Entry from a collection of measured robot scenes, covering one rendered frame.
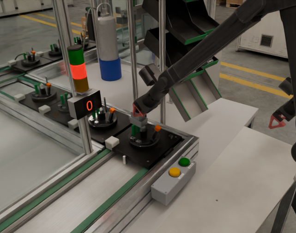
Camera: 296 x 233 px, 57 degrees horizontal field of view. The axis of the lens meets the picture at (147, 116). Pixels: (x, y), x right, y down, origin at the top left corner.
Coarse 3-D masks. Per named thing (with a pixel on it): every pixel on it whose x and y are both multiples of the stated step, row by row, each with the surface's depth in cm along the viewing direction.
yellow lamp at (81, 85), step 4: (76, 80) 94; (80, 80) 94; (84, 80) 95; (76, 84) 95; (80, 84) 95; (84, 84) 95; (76, 88) 96; (80, 88) 96; (84, 88) 96; (88, 88) 98
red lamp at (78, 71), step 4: (84, 64) 93; (72, 68) 92; (76, 68) 92; (80, 68) 92; (84, 68) 93; (72, 72) 93; (76, 72) 92; (80, 72) 93; (84, 72) 94; (72, 76) 94; (76, 76) 93; (80, 76) 93; (84, 76) 94
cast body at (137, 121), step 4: (136, 108) 113; (132, 112) 113; (136, 112) 112; (132, 116) 114; (136, 116) 112; (140, 116) 112; (144, 116) 115; (132, 120) 115; (136, 120) 113; (140, 120) 113; (144, 120) 113; (136, 124) 114; (140, 124) 113; (144, 124) 114
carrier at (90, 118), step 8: (104, 104) 136; (96, 112) 142; (104, 112) 131; (120, 112) 141; (88, 120) 132; (96, 120) 132; (104, 120) 131; (112, 120) 129; (120, 120) 134; (128, 120) 134; (96, 128) 128; (104, 128) 127; (112, 128) 129; (120, 128) 129; (96, 136) 124; (104, 136) 123; (104, 144) 121
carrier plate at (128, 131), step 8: (128, 128) 128; (152, 128) 128; (120, 136) 123; (160, 136) 122; (176, 136) 121; (120, 144) 118; (128, 144) 118; (160, 144) 117; (168, 144) 117; (176, 144) 119; (120, 152) 114; (128, 152) 113; (136, 152) 113; (144, 152) 113; (152, 152) 113; (160, 152) 112; (136, 160) 109; (144, 160) 108; (152, 160) 108
